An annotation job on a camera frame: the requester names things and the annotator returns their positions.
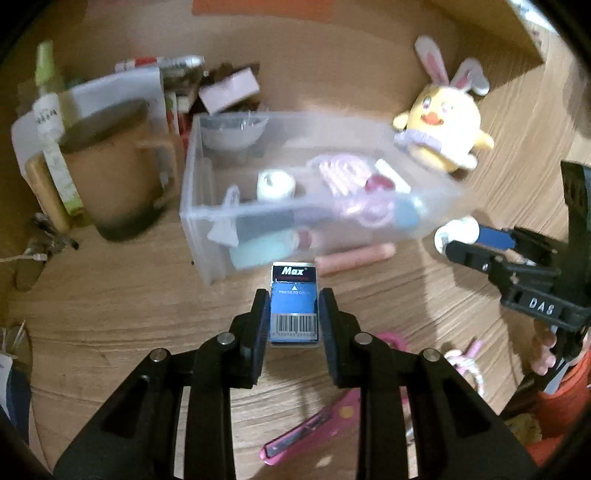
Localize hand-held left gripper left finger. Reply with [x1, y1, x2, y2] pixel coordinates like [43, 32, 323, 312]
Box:
[53, 288, 272, 480]

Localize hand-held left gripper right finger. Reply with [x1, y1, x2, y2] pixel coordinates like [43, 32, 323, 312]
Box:
[318, 288, 539, 480]

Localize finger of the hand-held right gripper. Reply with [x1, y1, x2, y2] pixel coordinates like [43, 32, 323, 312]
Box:
[444, 240, 559, 296]
[478, 224, 570, 267]

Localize blue staple box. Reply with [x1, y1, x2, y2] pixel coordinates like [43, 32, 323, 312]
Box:
[269, 262, 320, 348]

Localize purple grey cosmetic pen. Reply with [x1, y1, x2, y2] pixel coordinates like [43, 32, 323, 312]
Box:
[235, 210, 334, 239]

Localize clear plastic storage box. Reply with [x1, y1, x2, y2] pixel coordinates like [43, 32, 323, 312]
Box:
[179, 111, 465, 287]

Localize pink rope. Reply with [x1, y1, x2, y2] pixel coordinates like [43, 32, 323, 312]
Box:
[307, 152, 399, 228]

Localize person's right forearm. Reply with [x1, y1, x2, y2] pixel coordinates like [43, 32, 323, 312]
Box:
[526, 342, 591, 467]

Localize person's right hand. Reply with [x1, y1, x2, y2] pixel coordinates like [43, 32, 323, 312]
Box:
[531, 320, 561, 377]

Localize peach cosmetic tube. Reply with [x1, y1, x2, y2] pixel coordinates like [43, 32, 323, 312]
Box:
[316, 244, 396, 277]

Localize teal small item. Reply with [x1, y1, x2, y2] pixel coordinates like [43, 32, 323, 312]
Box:
[229, 230, 301, 271]

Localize pink folding cutter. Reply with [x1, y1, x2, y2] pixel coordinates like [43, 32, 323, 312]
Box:
[260, 390, 363, 464]

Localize yellow chick plush toy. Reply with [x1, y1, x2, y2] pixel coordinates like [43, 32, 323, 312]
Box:
[392, 36, 495, 174]

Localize white tape roll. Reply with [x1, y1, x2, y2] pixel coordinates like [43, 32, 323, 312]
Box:
[256, 170, 296, 202]

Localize white bowl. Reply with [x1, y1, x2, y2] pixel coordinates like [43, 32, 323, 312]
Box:
[201, 114, 269, 151]

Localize brown mug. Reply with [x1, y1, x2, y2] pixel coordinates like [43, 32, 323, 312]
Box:
[58, 99, 183, 243]

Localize small dark trinkets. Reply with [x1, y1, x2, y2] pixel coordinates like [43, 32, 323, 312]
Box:
[31, 212, 80, 253]

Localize small pink box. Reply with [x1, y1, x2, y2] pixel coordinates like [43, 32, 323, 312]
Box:
[198, 68, 260, 115]

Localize amber bottle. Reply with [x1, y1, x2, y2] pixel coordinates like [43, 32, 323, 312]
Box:
[24, 154, 72, 234]

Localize dark blue cloth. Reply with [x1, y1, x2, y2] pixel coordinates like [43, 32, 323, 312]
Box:
[0, 323, 34, 446]

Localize white paper sheet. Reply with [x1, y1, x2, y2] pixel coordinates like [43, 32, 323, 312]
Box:
[11, 69, 169, 178]

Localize red white marker pen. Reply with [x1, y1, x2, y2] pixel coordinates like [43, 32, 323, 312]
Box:
[115, 55, 205, 73]

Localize green spray bottle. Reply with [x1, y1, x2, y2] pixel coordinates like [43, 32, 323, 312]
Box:
[32, 41, 86, 215]

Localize pink ring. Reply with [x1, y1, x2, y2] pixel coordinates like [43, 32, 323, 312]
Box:
[374, 331, 410, 352]

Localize pink braided cord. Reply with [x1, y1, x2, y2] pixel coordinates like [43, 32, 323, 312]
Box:
[443, 339, 486, 398]

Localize white cable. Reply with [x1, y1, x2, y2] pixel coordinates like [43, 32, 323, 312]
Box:
[0, 250, 48, 265]

